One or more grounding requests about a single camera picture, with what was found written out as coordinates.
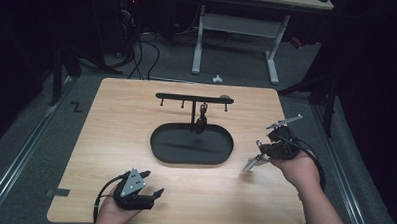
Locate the person's left hand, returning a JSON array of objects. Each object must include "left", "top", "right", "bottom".
[{"left": 93, "top": 186, "right": 142, "bottom": 224}]

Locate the left hand-held gripper cable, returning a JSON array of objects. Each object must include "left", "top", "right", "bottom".
[{"left": 92, "top": 172, "right": 125, "bottom": 224}]

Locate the person's right hand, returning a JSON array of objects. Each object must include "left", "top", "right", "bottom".
[{"left": 270, "top": 153, "right": 323, "bottom": 194}]

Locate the bundle of black floor cables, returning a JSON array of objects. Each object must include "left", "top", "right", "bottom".
[{"left": 116, "top": 0, "right": 163, "bottom": 81}]

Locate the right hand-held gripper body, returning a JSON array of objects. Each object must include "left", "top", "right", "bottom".
[{"left": 258, "top": 112, "right": 303, "bottom": 161}]

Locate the hand-held gripper cable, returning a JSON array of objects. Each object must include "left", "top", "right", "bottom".
[
  {"left": 92, "top": 172, "right": 125, "bottom": 224},
  {"left": 273, "top": 134, "right": 329, "bottom": 192}
]

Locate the metal floor rail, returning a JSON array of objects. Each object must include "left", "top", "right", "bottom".
[
  {"left": 307, "top": 104, "right": 376, "bottom": 224},
  {"left": 0, "top": 74, "right": 76, "bottom": 219}
]

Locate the small red object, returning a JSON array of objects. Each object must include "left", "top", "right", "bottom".
[{"left": 290, "top": 36, "right": 303, "bottom": 50}]

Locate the black key rack with tray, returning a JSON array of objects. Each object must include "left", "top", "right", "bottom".
[{"left": 149, "top": 91, "right": 237, "bottom": 167}]

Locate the black metal stand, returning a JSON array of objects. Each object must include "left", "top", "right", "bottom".
[
  {"left": 50, "top": 46, "right": 83, "bottom": 108},
  {"left": 275, "top": 71, "right": 339, "bottom": 138}
]

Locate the white-legged desk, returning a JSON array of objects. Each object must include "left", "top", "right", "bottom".
[{"left": 191, "top": 0, "right": 334, "bottom": 88}]

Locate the right hand-held gripper cable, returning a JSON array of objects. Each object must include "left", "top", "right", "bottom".
[{"left": 273, "top": 134, "right": 329, "bottom": 192}]

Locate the black car key fob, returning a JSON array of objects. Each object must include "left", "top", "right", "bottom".
[{"left": 194, "top": 103, "right": 210, "bottom": 134}]

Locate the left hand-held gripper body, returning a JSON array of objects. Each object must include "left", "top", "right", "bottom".
[{"left": 112, "top": 166, "right": 156, "bottom": 212}]

